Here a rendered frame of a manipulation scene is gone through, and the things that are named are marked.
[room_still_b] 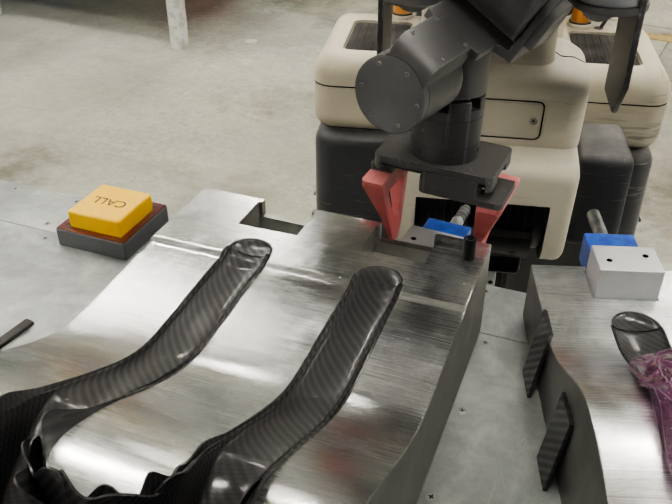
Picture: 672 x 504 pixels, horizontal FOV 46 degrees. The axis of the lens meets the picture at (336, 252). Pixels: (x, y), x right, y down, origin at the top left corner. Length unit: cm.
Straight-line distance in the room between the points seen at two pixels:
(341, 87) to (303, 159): 146
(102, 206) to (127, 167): 193
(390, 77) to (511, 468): 29
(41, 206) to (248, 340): 42
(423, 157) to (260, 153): 212
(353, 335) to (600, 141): 69
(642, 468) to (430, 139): 30
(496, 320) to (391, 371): 21
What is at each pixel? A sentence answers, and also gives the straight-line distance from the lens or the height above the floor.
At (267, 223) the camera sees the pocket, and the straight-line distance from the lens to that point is 70.
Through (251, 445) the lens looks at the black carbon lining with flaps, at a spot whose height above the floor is 91.
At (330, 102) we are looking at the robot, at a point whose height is 74.
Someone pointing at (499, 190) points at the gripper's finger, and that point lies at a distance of 66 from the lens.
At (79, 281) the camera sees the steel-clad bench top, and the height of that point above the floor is 80.
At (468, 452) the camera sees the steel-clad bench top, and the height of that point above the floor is 80.
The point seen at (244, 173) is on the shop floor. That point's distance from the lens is 264.
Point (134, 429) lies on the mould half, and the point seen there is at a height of 93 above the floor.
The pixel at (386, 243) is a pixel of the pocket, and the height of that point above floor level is 87.
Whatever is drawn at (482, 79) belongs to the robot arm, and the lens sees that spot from 63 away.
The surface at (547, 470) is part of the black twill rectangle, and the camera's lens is 57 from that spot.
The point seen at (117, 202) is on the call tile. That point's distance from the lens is 82.
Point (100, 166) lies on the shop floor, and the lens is 278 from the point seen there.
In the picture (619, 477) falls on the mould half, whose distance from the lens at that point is 48.
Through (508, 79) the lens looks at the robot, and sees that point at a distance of 97.
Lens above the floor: 124
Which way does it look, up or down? 34 degrees down
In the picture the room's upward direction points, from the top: straight up
